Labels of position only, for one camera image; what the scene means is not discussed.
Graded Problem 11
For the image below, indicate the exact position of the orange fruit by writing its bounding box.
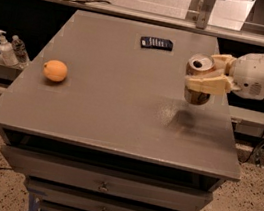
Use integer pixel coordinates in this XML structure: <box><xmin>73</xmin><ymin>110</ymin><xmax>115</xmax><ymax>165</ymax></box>
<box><xmin>43</xmin><ymin>60</ymin><xmax>68</xmax><ymax>82</ymax></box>

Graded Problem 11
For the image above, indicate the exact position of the white pump sanitizer bottle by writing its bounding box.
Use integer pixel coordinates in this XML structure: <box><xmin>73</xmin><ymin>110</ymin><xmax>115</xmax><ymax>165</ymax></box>
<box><xmin>0</xmin><ymin>29</ymin><xmax>18</xmax><ymax>67</ymax></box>

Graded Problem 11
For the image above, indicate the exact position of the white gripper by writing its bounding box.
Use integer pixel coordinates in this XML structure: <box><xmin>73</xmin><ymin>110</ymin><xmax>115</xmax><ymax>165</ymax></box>
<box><xmin>184</xmin><ymin>53</ymin><xmax>264</xmax><ymax>100</ymax></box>

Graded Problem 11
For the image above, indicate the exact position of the grey drawer cabinet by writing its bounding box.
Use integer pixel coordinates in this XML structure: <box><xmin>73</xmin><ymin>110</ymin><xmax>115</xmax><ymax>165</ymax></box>
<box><xmin>0</xmin><ymin>11</ymin><xmax>241</xmax><ymax>211</ymax></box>

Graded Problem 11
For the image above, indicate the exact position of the orange soda can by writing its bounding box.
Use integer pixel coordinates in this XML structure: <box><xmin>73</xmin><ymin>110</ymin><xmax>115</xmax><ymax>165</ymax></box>
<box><xmin>184</xmin><ymin>53</ymin><xmax>215</xmax><ymax>106</ymax></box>

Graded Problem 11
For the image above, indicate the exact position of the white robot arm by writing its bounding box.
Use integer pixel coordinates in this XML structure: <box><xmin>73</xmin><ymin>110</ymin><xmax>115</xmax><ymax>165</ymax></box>
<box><xmin>184</xmin><ymin>53</ymin><xmax>264</xmax><ymax>100</ymax></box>

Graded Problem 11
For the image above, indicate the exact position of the clear plastic water bottle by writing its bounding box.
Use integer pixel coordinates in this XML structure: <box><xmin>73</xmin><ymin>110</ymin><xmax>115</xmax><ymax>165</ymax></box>
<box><xmin>11</xmin><ymin>35</ymin><xmax>30</xmax><ymax>67</ymax></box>

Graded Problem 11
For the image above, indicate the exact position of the dark blue snack packet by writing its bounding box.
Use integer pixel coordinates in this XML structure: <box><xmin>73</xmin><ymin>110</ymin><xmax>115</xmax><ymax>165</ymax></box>
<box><xmin>140</xmin><ymin>36</ymin><xmax>173</xmax><ymax>51</ymax></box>

